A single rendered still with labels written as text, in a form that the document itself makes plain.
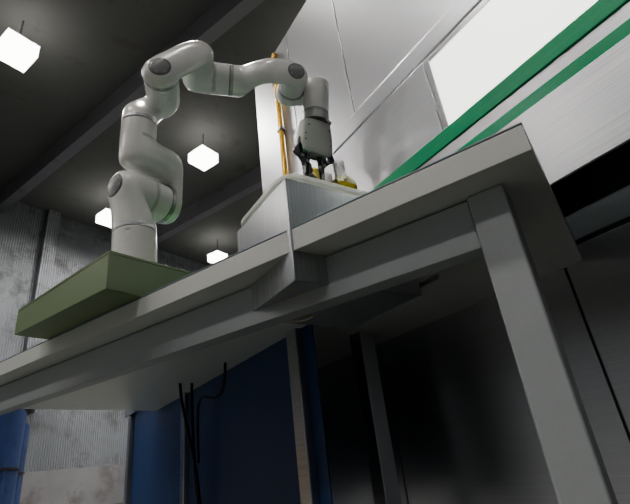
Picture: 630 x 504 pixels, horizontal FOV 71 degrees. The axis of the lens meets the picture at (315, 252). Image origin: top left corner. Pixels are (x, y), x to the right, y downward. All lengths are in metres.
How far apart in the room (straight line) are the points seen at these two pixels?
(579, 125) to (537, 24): 0.40
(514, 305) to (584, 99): 0.31
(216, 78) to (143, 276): 0.66
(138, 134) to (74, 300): 0.48
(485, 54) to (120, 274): 0.84
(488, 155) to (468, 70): 0.61
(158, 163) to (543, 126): 0.85
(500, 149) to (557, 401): 0.24
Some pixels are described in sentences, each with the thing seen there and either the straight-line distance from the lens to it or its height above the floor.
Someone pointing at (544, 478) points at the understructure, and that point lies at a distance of 0.92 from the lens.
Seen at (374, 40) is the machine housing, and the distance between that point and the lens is 1.49.
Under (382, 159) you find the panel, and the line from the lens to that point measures 1.22.
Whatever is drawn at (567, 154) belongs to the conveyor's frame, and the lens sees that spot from 0.66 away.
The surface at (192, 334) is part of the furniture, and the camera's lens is 0.75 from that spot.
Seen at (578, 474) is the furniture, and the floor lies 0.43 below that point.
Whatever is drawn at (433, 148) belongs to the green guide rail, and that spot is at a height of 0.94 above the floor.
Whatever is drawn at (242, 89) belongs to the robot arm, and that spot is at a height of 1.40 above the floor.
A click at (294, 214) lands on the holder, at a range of 0.61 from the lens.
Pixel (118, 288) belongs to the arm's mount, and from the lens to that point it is 0.80.
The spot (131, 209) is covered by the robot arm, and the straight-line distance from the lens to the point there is 1.06.
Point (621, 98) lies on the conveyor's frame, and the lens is 0.66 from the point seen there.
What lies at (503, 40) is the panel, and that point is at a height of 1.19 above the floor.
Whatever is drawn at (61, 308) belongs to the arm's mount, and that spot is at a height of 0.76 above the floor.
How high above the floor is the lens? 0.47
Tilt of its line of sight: 25 degrees up
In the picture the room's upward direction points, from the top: 7 degrees counter-clockwise
